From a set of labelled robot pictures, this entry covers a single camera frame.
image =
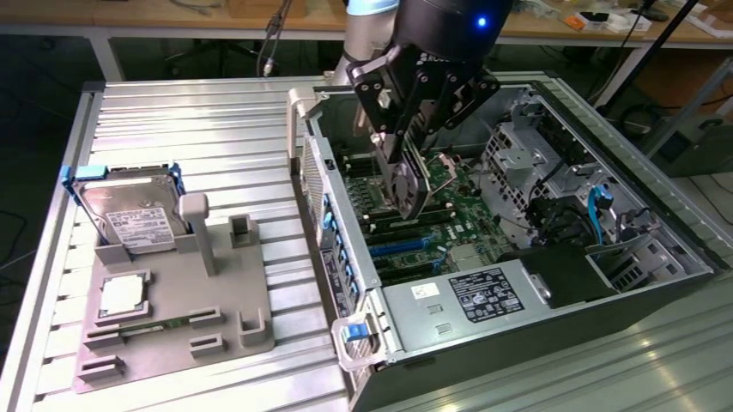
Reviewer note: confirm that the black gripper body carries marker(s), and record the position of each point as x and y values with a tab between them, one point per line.
452	30

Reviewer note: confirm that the graphics card with black fan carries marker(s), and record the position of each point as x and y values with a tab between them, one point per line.
408	189

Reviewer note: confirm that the metal disk bay cage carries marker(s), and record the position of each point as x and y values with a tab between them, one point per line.
515	159

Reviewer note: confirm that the metal socket cover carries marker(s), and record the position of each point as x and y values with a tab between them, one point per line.
446	171

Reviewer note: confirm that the CPU socket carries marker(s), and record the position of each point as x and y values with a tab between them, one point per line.
384	195

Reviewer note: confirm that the black orange tray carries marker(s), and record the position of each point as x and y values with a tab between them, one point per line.
590	18

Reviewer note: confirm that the green motherboard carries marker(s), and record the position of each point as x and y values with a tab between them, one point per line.
468	214

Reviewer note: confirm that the installed black RAM stick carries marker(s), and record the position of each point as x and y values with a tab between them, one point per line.
438	212

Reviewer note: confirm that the white box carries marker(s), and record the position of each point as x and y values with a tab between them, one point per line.
626	23

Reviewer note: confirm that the black tripod pole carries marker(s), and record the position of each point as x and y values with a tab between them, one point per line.
657	43

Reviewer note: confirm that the silver chipset heat sink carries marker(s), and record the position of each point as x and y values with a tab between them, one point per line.
464	257

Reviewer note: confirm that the blue expansion slot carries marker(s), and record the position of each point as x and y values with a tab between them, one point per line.
398	248

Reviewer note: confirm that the grey floor cabinet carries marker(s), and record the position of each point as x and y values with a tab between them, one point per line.
698	146

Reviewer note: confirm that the black plastic cover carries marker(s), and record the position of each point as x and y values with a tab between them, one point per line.
560	274

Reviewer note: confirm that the grey power supply with labels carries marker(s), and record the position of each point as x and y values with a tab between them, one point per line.
423	317

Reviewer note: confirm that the hard disk in blue carrier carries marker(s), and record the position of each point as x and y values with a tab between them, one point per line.
125	214

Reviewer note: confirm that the blue case latch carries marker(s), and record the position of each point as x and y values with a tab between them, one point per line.
355	332

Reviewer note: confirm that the grey parts rack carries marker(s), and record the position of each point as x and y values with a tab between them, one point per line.
171	292

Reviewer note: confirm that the wooden desk white legs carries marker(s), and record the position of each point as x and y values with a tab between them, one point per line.
57	10

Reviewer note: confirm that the open PC case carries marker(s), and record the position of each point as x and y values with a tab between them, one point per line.
572	343

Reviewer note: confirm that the silver CPU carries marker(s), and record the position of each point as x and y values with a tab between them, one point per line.
121	296

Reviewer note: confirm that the green RAM stick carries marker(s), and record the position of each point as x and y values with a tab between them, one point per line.
151	327

